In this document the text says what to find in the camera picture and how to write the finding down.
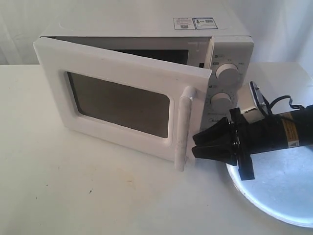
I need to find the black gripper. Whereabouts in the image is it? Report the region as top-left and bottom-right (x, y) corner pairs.
(192, 108), (275, 181)

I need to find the white microwave door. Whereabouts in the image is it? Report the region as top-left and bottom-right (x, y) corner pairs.
(34, 37), (212, 171)

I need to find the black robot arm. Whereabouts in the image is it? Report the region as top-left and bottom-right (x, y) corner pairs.
(192, 106), (313, 181)

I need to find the white microwave oven body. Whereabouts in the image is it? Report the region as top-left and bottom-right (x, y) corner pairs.
(39, 16), (255, 130)

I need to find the lower white control knob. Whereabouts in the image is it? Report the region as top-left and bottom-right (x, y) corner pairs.
(210, 93), (232, 110)

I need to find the white control knob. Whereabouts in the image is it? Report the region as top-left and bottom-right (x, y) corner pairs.
(216, 63), (240, 84)
(210, 93), (232, 110)

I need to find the upper white control knob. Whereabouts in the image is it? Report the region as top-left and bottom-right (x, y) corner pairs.
(216, 63), (240, 84)

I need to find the round metal tray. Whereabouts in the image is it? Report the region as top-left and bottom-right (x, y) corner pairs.
(226, 145), (313, 228)

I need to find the white and blue label sticker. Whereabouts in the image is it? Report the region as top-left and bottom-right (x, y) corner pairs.
(173, 17), (218, 30)

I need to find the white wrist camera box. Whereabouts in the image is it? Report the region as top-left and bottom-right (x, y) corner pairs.
(237, 81), (269, 123)

